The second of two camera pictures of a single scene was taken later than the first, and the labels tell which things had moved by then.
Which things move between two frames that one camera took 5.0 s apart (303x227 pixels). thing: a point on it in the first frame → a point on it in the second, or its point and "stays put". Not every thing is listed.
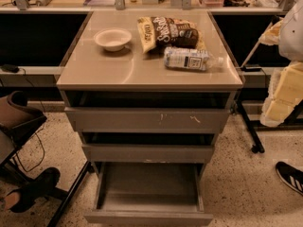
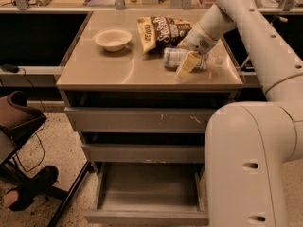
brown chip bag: [158, 33] stays put
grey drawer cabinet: [149, 91] stays put
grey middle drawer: [146, 148] stays put
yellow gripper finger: [271, 37] → [199, 40]
